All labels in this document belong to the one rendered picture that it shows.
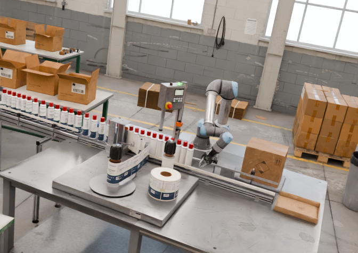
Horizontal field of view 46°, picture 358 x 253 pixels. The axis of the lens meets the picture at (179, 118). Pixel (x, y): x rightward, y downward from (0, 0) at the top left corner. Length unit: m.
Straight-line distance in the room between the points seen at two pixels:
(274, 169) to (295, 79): 5.34
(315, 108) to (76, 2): 5.45
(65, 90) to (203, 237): 2.70
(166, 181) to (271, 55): 5.96
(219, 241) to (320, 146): 4.10
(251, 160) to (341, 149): 3.36
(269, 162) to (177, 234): 1.05
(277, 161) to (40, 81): 2.85
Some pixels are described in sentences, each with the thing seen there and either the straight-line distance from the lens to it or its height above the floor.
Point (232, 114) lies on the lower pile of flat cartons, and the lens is 7.63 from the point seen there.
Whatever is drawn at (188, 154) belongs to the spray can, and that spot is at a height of 1.01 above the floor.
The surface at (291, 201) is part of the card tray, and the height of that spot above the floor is 0.83.
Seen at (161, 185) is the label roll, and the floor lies 0.99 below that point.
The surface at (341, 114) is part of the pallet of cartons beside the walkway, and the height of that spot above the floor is 0.75.
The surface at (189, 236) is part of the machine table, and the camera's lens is 2.61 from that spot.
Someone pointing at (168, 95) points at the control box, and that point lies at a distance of 3.20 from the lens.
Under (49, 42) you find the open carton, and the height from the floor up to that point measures 0.93.
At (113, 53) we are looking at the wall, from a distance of 9.15.
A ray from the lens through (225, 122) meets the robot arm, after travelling 3.53.
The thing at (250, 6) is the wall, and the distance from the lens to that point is 8.43.
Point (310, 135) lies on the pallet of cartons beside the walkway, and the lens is 6.46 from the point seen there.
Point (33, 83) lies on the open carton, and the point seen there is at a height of 0.88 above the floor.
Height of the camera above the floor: 2.28
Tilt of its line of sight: 19 degrees down
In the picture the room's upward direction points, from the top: 9 degrees clockwise
